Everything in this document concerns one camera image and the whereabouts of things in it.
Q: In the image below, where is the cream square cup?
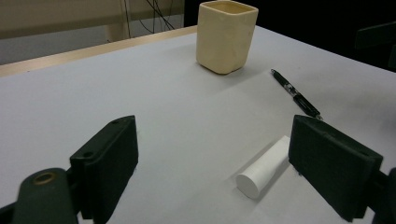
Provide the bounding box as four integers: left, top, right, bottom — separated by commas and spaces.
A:
195, 0, 260, 76

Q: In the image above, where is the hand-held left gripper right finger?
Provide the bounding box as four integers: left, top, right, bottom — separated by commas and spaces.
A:
288, 114, 385, 223

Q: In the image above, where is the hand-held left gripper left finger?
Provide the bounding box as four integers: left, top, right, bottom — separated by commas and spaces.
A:
68, 115, 139, 224

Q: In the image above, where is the black pen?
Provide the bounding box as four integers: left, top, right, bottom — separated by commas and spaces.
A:
270, 68, 324, 121

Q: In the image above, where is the white table sheet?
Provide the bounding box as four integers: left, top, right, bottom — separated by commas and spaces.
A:
0, 25, 396, 224

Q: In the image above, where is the bundle of black cables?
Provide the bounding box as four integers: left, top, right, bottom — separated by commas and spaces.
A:
122, 0, 176, 41

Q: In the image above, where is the white stick with green end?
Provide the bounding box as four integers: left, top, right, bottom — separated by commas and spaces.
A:
235, 134, 291, 200

